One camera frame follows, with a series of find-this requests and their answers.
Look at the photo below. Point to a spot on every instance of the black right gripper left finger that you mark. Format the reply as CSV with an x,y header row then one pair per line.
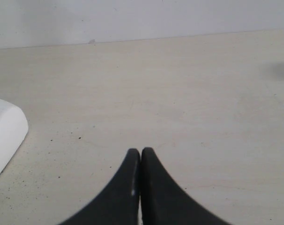
x,y
118,202

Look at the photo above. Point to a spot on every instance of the white mannequin head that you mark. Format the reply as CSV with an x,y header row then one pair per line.
x,y
13,130

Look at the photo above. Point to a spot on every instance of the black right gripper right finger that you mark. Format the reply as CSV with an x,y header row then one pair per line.
x,y
164,202

